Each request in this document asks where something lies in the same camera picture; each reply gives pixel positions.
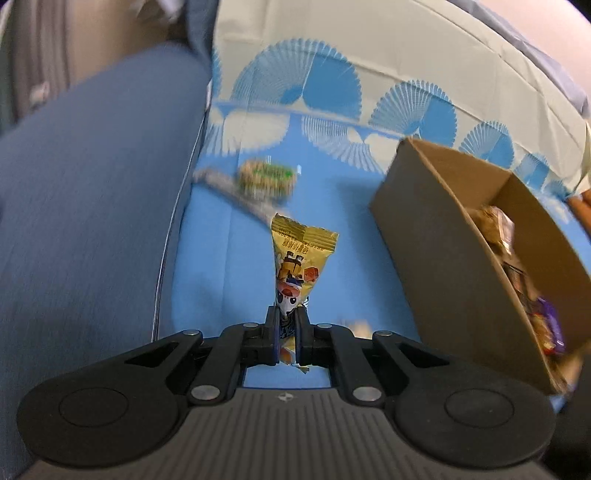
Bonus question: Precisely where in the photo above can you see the yellow cartoon snack bar wrapper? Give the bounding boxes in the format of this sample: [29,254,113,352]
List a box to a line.
[270,214,339,374]

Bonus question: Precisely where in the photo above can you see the grey silver stick packet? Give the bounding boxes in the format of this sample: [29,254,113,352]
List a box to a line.
[192,168,287,226]

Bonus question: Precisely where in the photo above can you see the purple chocolate bar wrapper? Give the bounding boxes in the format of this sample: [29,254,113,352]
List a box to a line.
[533,297,566,356]

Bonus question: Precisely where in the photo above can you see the round puffed grain cake pack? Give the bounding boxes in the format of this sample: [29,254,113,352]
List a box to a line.
[238,159,297,200]

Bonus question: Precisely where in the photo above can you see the brown cardboard box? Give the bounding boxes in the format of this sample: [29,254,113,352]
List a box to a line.
[370,138,590,394]

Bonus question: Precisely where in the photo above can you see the blue fabric sofa cushion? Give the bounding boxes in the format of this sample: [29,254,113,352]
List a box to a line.
[1,42,211,479]

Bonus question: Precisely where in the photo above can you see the blue white patterned sofa cover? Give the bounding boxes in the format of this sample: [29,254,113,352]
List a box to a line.
[151,0,591,411]

